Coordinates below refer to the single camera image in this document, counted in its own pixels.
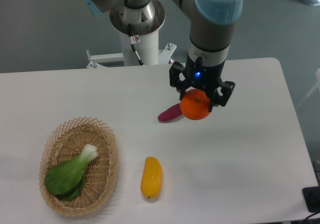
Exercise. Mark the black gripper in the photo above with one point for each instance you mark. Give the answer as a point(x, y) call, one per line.
point(205, 78)

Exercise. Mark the black device at table edge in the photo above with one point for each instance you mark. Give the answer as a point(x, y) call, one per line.
point(311, 197)

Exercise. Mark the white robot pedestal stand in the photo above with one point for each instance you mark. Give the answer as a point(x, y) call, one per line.
point(137, 50)

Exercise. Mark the orange fruit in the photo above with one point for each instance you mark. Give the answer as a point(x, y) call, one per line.
point(195, 104)

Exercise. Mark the yellow mango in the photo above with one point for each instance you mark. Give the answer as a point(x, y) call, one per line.
point(151, 180)

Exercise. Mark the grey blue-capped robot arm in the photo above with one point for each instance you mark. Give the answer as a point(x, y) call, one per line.
point(212, 25)

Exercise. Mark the green bok choy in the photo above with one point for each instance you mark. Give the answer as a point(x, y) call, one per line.
point(66, 180)

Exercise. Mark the woven wicker basket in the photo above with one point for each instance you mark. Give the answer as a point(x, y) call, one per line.
point(65, 143)

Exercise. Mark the purple sweet potato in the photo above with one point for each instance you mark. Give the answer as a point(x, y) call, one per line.
point(170, 114)

